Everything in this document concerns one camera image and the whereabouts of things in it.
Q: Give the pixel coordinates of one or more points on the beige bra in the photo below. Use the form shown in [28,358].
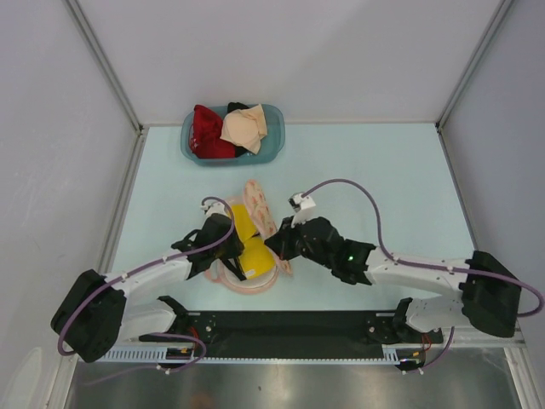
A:
[245,128]

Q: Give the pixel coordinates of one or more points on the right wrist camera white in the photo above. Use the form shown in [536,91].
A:
[303,206]

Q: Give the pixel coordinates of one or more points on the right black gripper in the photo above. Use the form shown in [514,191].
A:
[282,239]

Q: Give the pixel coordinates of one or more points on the yellow black bra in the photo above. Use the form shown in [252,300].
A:
[256,265]

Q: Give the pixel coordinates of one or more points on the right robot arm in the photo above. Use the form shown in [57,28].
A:
[478,291]

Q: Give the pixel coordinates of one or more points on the aluminium frame post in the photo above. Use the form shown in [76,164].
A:
[485,41]
[92,42]

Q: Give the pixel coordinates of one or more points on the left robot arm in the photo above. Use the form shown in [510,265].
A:
[102,309]

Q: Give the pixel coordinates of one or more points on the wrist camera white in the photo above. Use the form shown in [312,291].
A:
[215,207]
[303,206]

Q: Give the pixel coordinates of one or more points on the teal plastic basket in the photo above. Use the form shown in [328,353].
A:
[273,142]

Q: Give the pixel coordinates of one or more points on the left aluminium frame post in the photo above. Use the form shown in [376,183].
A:
[92,42]

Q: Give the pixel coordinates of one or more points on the right aluminium frame post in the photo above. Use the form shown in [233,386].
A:
[485,41]

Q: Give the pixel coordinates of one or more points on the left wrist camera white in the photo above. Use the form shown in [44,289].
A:
[215,207]

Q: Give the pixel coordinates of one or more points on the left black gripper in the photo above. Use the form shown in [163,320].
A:
[236,248]

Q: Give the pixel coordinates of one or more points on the black garment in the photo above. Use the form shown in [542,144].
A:
[234,106]

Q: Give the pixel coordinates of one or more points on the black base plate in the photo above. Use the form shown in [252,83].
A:
[264,329]

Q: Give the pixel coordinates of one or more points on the red garment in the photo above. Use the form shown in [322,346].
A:
[206,142]

